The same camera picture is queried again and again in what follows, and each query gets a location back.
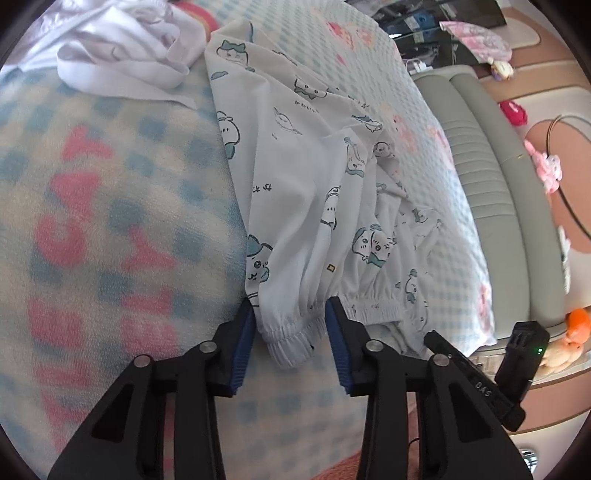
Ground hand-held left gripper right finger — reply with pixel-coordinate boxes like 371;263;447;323
325;296;532;480

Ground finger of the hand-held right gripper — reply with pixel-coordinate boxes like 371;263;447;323
424;330;467;359

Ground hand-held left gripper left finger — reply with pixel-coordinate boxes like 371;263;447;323
48;300;257;480

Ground white cartoon print pajama pants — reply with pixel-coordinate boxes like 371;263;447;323
203;21;462;370

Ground pink hanging clothes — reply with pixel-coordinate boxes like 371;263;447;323
438;21;513;61

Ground open wardrobe with clothes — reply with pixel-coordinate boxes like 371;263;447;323
346;0;504;63

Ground beige plush toy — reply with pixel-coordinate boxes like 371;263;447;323
538;339;585;377

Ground orange plush toy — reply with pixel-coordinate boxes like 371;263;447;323
566;307;591;344

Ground pink fluffy fabric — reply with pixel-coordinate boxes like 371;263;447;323
295;450;370;480

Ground grey padded headboard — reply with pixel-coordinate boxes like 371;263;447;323
413;65;578;333

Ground checkered cartoon print blanket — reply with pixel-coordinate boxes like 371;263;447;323
0;0;497;480

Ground pink and white plush toy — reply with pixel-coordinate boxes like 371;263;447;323
524;138;564;195

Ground red plush toy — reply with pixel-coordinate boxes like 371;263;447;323
499;99;529;125

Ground white satin garment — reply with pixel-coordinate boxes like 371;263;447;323
0;0;206;109

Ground ring wall lamp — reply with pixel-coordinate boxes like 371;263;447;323
546;114;591;153

